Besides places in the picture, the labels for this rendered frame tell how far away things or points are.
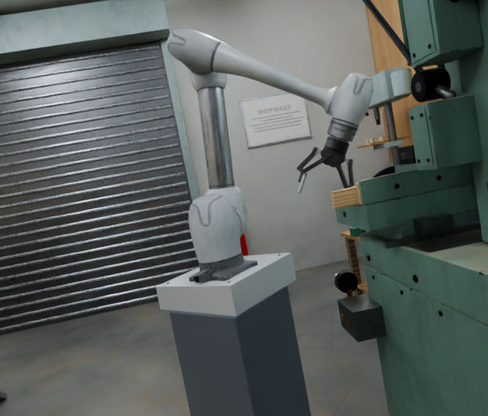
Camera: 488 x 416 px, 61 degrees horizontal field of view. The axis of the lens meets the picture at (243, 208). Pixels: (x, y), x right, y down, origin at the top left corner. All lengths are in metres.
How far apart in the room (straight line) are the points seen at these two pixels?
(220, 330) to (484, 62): 0.98
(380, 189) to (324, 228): 3.19
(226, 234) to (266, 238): 2.66
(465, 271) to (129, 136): 3.47
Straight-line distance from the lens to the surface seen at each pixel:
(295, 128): 4.05
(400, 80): 3.24
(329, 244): 4.17
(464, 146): 0.84
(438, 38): 0.80
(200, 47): 1.44
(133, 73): 4.05
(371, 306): 1.14
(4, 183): 4.23
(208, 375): 1.46
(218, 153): 1.56
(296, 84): 1.49
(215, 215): 1.35
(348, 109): 1.36
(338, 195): 0.96
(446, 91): 0.87
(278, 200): 4.00
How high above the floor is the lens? 1.02
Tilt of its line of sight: 5 degrees down
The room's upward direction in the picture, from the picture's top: 11 degrees counter-clockwise
